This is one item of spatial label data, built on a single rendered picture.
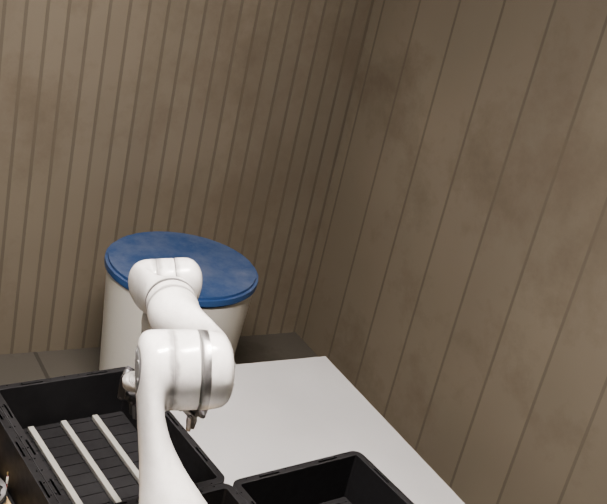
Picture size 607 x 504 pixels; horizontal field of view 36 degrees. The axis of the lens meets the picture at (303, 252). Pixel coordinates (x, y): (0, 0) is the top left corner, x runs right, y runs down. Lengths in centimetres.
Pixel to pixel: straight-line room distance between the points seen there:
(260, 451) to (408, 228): 155
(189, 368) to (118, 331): 211
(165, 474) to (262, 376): 148
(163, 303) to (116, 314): 191
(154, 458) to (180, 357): 11
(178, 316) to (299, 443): 113
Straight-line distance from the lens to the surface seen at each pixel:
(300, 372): 257
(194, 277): 136
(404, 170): 359
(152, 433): 105
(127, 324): 310
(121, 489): 184
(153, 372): 104
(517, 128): 315
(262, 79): 368
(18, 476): 176
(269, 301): 413
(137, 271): 135
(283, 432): 231
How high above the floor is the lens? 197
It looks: 23 degrees down
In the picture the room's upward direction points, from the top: 13 degrees clockwise
